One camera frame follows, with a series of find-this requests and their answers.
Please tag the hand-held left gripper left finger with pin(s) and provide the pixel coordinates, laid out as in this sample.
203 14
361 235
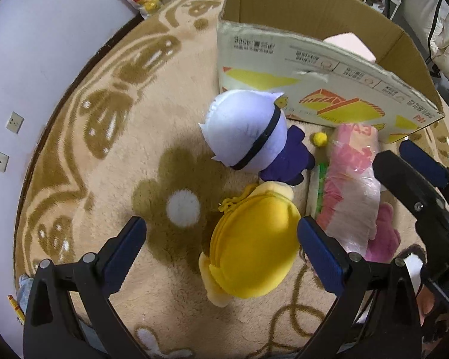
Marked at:
121 254

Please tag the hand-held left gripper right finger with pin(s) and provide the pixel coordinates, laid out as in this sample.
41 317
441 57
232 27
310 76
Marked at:
321 254

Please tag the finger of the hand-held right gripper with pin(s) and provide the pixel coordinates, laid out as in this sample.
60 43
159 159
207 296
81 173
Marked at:
404 179
422 160

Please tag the yellow plush toy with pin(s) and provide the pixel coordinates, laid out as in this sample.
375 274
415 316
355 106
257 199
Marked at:
254 246

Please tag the printed cardboard box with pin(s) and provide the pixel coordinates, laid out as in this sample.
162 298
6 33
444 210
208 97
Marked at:
284 78

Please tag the pale pink soft block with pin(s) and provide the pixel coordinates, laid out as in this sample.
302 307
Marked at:
350 45

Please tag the brown and white plush toy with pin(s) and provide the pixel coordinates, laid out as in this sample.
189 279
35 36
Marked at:
411 252

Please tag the pink plush toy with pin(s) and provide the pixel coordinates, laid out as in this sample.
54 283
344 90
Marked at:
387 232

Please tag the pink plastic-wrapped package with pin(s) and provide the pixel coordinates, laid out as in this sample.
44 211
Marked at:
350 194

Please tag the green and white flat pack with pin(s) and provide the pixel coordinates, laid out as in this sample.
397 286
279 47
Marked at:
316 190

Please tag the small yellow pom-pom ball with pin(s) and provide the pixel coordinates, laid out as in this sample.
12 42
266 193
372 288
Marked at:
320 138

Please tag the yellow pencil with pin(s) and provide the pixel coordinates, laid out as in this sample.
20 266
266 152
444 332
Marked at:
15 308

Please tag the white and purple plush doll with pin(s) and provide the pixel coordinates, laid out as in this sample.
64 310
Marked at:
239 127

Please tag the white wall socket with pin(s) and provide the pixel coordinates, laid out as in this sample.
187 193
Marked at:
1 161
15 122

